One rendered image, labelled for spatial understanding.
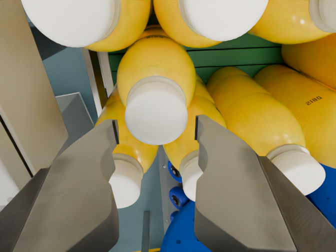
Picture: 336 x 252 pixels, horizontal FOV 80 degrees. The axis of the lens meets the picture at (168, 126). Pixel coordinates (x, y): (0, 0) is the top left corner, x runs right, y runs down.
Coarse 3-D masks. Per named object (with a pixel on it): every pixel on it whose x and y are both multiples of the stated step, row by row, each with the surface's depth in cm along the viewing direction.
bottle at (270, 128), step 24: (216, 72) 31; (240, 72) 28; (216, 96) 27; (240, 96) 23; (264, 96) 21; (240, 120) 20; (264, 120) 18; (288, 120) 18; (264, 144) 18; (288, 144) 17
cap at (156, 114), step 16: (144, 96) 11; (160, 96) 11; (176, 96) 12; (128, 112) 12; (144, 112) 12; (160, 112) 12; (176, 112) 12; (128, 128) 13; (144, 128) 13; (160, 128) 13; (176, 128) 13; (160, 144) 13
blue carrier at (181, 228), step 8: (184, 208) 34; (192, 208) 34; (176, 216) 33; (184, 216) 33; (192, 216) 33; (176, 224) 32; (184, 224) 32; (192, 224) 32; (168, 232) 31; (176, 232) 31; (184, 232) 31; (192, 232) 31; (168, 240) 30; (176, 240) 30; (184, 240) 30; (192, 240) 30; (160, 248) 29; (168, 248) 29; (176, 248) 29; (184, 248) 29; (192, 248) 29; (200, 248) 29
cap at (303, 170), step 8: (288, 152) 16; (296, 152) 16; (304, 152) 16; (272, 160) 17; (280, 160) 16; (288, 160) 16; (296, 160) 15; (304, 160) 15; (312, 160) 15; (280, 168) 16; (288, 168) 15; (296, 168) 15; (304, 168) 15; (312, 168) 15; (320, 168) 15; (288, 176) 15; (296, 176) 16; (304, 176) 16; (312, 176) 16; (320, 176) 16; (296, 184) 16; (304, 184) 16; (312, 184) 16; (320, 184) 16; (304, 192) 16
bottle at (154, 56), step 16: (144, 32) 21; (160, 32) 20; (128, 48) 18; (144, 48) 15; (160, 48) 15; (176, 48) 16; (128, 64) 15; (144, 64) 14; (160, 64) 14; (176, 64) 14; (192, 64) 17; (128, 80) 14; (144, 80) 13; (160, 80) 13; (176, 80) 14; (192, 80) 16; (128, 96) 14; (192, 96) 16
